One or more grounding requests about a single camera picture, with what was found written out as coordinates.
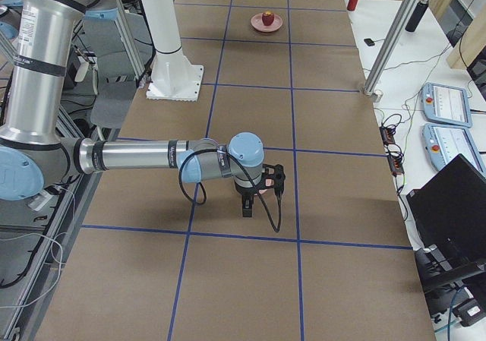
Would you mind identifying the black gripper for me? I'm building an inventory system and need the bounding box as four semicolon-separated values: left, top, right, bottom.
235;182;262;218

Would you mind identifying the red apple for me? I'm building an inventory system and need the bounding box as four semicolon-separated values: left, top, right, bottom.
261;11;275;26

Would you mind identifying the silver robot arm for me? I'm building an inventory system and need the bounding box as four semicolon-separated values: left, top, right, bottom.
1;0;268;217

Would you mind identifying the pink bowl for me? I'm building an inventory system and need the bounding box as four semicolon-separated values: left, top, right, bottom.
259;178;273;195

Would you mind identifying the pink plate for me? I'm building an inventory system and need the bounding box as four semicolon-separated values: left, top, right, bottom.
251;12;283;33

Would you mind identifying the small black puck device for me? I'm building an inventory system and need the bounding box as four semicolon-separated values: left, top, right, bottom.
364;38;375;46

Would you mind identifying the black monitor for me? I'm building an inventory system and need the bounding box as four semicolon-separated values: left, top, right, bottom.
406;154;485;279

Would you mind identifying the near blue teach pendant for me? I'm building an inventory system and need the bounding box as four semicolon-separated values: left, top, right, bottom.
422;123;485;175

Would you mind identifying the blue teach pendant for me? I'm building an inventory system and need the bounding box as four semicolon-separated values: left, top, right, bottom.
422;123;485;175
421;82;472;128

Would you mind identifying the far blue teach pendant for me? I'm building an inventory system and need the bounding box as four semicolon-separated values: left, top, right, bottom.
421;82;472;128

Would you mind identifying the black water bottle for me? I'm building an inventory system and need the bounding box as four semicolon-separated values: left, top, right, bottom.
405;0;430;33

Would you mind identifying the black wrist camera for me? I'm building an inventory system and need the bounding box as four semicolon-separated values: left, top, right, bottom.
262;164;286;198

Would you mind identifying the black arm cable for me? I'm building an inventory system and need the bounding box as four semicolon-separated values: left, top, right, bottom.
178;147;283;232

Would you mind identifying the white central pedestal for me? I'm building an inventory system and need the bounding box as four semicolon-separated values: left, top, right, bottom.
141;0;204;102

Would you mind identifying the aluminium frame post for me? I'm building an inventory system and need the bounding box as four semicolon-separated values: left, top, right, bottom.
362;0;418;103

